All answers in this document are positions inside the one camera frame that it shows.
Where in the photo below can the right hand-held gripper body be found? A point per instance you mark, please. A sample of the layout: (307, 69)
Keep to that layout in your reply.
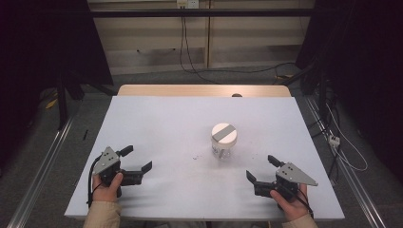
(293, 175)

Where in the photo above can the small black floor object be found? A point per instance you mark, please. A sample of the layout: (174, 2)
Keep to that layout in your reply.
(85, 134)

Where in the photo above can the clear jar with white lid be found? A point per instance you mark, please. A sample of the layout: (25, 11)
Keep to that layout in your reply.
(224, 136)

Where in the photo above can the black metal stand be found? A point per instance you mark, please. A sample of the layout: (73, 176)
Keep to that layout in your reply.
(61, 104)
(322, 95)

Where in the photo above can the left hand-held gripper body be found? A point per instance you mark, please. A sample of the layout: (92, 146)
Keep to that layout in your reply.
(106, 160)

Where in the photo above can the dark table grommet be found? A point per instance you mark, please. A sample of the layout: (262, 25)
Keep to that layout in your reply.
(236, 95)

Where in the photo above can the white table cover board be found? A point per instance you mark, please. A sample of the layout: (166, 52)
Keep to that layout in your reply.
(164, 126)

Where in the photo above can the person's left hand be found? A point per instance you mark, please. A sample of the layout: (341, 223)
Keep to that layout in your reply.
(106, 191)

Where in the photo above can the black curtain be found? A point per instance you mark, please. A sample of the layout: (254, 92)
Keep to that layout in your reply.
(364, 63)
(38, 47)

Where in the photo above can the yellow floor tape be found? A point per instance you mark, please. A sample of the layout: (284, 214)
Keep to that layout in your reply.
(51, 103)

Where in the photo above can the person's right hand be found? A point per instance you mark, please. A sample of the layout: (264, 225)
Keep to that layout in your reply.
(291, 207)

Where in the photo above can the aluminium floor rail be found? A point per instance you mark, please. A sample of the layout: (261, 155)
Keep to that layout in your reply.
(41, 177)
(355, 186)

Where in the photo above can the black horizontal bar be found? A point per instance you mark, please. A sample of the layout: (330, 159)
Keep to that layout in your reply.
(202, 12)

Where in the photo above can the white wall outlet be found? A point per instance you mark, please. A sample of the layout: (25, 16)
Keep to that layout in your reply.
(187, 3)

